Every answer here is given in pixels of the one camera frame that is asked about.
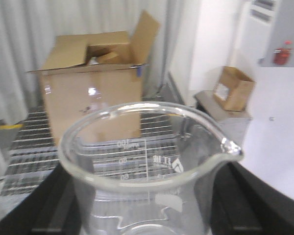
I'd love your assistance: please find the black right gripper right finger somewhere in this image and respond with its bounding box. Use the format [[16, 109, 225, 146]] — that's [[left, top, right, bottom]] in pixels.
[[211, 163, 294, 235]]

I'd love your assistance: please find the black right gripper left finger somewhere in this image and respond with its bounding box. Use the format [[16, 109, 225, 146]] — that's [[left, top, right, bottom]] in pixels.
[[0, 164, 82, 235]]

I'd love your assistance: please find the clear glass beaker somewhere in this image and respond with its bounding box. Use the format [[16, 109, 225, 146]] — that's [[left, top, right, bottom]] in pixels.
[[58, 101, 244, 235]]

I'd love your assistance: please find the low grey stool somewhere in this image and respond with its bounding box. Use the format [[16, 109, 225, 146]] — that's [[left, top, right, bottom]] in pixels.
[[194, 91, 252, 146]]

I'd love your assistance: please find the stack of metal grates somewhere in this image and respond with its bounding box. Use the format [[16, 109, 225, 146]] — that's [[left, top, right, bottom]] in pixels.
[[0, 104, 184, 197]]

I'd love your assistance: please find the small cardboard box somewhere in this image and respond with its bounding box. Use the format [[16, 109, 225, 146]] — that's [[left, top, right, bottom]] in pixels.
[[213, 66, 255, 112]]

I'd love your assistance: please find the large open cardboard box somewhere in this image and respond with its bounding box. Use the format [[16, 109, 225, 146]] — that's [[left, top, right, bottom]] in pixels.
[[36, 11, 160, 143]]

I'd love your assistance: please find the red fire extinguisher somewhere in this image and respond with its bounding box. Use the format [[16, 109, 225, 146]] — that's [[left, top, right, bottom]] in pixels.
[[273, 40, 293, 65]]

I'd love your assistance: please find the grey curtain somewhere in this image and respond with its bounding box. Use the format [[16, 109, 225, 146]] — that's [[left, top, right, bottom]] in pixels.
[[0, 0, 178, 124]]

